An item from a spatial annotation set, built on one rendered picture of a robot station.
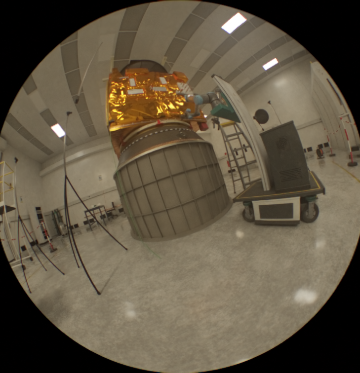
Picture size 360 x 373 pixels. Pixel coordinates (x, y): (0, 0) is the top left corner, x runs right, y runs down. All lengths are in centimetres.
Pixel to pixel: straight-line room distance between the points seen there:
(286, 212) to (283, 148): 51
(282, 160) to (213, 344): 119
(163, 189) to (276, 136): 132
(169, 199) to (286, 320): 152
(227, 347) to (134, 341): 44
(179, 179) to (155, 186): 31
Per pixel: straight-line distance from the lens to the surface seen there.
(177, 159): 144
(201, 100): 127
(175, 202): 140
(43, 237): 749
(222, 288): 77
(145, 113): 204
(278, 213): 108
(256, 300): 71
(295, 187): 105
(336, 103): 538
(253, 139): 118
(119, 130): 190
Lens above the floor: 66
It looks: 2 degrees down
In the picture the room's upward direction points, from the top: 18 degrees counter-clockwise
